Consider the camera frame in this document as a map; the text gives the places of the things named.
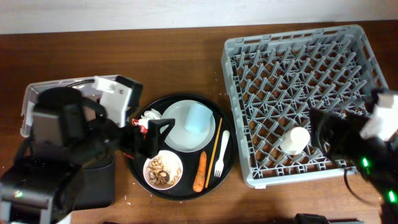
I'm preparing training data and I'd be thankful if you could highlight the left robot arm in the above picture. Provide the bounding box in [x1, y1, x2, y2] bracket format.
[1, 76, 175, 223]

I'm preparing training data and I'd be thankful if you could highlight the orange carrot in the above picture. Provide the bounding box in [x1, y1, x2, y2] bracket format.
[193, 151, 207, 193]

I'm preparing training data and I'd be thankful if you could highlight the grey dishwasher rack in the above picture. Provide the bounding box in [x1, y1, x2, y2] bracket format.
[221, 25, 387, 189]

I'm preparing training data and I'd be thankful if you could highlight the clear plastic bin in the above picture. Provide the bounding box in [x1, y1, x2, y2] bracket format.
[21, 77, 103, 138]

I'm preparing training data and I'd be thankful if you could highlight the round black serving tray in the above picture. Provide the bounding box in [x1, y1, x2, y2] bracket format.
[126, 93, 238, 201]

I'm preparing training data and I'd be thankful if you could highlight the white tissue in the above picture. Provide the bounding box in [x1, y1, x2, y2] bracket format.
[137, 109, 162, 129]

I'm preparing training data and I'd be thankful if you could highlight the white cup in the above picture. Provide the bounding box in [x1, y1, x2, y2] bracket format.
[280, 127, 310, 156]

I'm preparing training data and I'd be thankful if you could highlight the red snack wrapper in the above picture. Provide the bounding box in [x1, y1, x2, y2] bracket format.
[124, 118, 148, 159]

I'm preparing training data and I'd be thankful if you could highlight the white bowl with food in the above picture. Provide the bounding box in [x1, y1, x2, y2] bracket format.
[142, 150, 183, 190]

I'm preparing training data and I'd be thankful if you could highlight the black rectangular tray bin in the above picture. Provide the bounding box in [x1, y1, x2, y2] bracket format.
[75, 154, 116, 210]

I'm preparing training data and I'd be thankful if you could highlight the light blue cup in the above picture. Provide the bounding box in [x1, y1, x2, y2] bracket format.
[184, 103, 213, 134]

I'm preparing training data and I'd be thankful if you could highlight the white plastic fork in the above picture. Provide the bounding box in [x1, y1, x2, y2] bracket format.
[214, 130, 230, 177]

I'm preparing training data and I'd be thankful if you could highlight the wooden chopstick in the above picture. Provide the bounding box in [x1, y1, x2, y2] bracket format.
[205, 118, 223, 189]

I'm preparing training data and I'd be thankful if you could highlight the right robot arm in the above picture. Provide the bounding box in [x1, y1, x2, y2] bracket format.
[309, 88, 397, 223]

